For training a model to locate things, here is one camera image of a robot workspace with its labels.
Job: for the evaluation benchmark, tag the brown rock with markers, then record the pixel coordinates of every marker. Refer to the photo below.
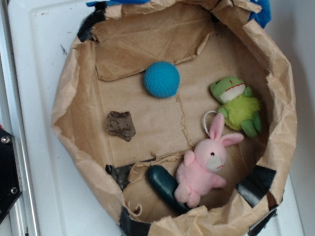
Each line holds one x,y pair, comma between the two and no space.
120,124

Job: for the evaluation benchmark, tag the brown paper-lined bin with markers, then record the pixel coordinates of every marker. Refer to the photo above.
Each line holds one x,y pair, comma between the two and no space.
206,40

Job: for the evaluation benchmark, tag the blue dimpled ball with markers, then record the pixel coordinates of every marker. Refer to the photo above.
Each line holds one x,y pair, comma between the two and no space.
161,79

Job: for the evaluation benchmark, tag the dark green oblong object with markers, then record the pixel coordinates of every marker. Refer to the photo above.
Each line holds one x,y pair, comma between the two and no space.
164,185

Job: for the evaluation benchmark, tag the pink bunny plush toy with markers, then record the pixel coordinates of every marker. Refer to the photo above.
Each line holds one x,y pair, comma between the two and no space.
198,173

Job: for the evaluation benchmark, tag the green frog plush toy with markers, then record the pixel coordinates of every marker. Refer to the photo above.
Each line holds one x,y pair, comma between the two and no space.
238,105

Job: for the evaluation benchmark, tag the white tray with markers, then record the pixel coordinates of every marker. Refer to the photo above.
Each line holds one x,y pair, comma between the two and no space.
42,34

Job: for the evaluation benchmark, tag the aluminium extrusion rail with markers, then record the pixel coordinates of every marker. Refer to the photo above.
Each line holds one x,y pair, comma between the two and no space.
22,216

